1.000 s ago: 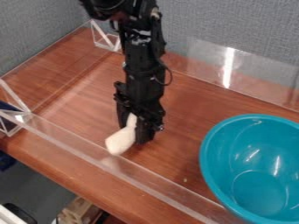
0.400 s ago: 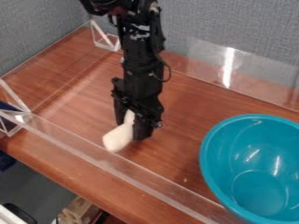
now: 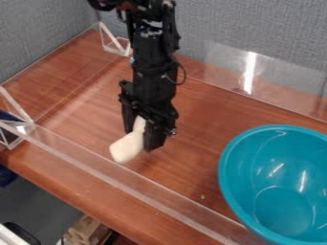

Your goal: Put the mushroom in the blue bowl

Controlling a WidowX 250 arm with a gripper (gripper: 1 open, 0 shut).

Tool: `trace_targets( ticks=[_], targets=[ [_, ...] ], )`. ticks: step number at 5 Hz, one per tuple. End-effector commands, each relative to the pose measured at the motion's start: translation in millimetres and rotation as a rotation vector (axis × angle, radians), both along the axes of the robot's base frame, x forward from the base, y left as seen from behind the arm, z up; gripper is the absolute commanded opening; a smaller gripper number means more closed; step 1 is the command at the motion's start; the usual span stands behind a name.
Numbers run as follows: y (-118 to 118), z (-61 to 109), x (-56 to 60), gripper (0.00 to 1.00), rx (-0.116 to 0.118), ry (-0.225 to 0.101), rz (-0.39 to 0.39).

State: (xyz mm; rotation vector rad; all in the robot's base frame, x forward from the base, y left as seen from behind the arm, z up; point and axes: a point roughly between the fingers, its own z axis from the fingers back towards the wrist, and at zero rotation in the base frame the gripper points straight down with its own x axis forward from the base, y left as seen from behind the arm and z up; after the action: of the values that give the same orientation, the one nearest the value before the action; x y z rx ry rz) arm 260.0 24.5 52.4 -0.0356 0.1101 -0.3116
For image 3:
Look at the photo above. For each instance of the clear acrylic back barrier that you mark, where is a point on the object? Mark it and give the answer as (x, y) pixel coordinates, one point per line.
(273, 81)

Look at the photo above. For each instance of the clear acrylic front barrier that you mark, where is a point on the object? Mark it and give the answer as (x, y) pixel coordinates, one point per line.
(148, 213)

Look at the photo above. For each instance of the clear acrylic left barrier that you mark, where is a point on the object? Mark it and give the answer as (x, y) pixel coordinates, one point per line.
(54, 81)

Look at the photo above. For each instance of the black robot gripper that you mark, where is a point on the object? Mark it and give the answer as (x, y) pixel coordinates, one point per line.
(147, 97)

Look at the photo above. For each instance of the black white object bottom left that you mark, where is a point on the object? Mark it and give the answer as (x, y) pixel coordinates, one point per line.
(13, 235)

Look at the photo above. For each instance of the white plush mushroom red cap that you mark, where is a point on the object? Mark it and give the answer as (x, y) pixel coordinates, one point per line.
(128, 146)

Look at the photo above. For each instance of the wooden block under table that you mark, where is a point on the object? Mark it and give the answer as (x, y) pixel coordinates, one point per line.
(87, 232)

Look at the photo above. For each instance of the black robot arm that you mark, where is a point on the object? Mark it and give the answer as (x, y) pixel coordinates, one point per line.
(151, 26)

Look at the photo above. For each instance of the blue plastic bowl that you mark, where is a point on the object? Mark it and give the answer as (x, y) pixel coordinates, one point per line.
(272, 178)

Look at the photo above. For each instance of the clear acrylic barrier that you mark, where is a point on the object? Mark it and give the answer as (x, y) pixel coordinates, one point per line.
(273, 81)
(148, 213)
(54, 81)

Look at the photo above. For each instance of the dark blue object at left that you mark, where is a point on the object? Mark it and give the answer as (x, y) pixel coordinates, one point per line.
(6, 174)

